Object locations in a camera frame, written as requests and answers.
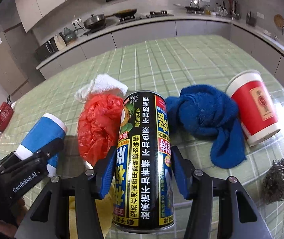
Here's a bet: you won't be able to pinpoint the green ceramic teapot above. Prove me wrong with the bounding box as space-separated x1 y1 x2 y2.
62 27 77 45

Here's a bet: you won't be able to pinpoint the gas stove top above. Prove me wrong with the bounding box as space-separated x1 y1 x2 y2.
116 10 174 25

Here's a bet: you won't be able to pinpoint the white paper towel wad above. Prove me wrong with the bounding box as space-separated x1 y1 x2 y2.
74 74 128 103

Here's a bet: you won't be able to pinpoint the wok on right counter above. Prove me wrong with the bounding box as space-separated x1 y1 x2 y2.
173 0 204 15

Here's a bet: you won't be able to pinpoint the red plastic bag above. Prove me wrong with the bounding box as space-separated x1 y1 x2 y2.
77 94 123 166

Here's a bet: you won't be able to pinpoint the black microwave oven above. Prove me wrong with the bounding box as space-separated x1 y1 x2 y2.
35 37 58 61

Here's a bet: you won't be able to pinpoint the blue cloth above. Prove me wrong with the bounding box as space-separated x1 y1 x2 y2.
165 84 246 169

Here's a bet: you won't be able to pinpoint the left hand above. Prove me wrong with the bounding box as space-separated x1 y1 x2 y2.
0 198 28 238

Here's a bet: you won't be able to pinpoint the blue paper cup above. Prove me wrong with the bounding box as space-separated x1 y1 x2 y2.
14 113 68 178

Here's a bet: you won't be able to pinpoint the yellow cloth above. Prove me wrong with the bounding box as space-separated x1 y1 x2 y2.
68 180 114 238

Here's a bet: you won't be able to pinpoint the red paper cup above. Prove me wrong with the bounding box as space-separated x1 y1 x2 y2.
225 70 280 147

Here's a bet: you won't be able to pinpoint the lower kitchen cabinets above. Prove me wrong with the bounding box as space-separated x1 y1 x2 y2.
36 15 284 74

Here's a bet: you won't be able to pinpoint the round woven trivet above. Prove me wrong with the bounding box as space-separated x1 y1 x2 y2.
273 14 284 29

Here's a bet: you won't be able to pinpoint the white jug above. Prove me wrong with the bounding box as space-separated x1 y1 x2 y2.
54 35 66 51

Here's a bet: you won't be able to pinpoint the pot with glass lid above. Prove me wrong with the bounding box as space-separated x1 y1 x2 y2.
83 14 106 30

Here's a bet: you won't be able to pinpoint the frying pan on stove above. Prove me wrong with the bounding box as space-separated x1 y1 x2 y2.
105 9 137 18

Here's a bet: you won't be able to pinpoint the steel wool scrubber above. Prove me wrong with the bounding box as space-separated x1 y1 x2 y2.
261 158 284 205

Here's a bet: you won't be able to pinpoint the condiment bottles group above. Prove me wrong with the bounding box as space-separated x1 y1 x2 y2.
204 0 241 20

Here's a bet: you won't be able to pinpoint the black utensil holder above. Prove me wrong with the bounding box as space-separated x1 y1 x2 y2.
246 12 257 27

